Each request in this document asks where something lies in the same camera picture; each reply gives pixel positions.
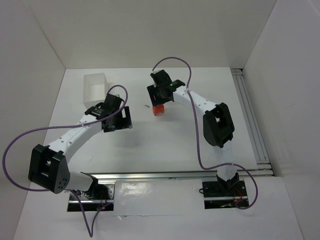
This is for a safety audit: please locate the red arch block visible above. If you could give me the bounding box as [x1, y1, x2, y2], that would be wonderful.
[152, 104, 165, 116]

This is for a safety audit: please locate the white plastic box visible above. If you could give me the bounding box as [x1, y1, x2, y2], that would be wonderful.
[82, 72, 117, 109]

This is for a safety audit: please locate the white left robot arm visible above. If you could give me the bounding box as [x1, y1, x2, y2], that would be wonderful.
[28, 93, 132, 195]

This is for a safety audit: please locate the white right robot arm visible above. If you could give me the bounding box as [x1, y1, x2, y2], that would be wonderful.
[147, 70, 239, 194]

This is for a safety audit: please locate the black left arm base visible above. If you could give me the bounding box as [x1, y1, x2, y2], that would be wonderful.
[76, 182, 116, 212]

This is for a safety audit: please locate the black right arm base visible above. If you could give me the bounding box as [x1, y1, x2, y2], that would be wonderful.
[198, 180, 249, 210]

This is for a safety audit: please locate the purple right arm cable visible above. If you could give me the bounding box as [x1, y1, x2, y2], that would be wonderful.
[152, 57, 259, 210]

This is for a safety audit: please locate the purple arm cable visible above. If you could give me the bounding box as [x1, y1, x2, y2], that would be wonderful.
[1, 85, 129, 238]
[152, 57, 259, 210]

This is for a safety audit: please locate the aluminium front rail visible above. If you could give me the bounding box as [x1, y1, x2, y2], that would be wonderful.
[90, 168, 274, 182]

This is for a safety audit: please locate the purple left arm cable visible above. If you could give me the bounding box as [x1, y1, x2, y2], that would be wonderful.
[1, 85, 129, 238]

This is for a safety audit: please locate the aluminium side rail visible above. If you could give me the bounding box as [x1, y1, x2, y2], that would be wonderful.
[230, 68, 274, 176]

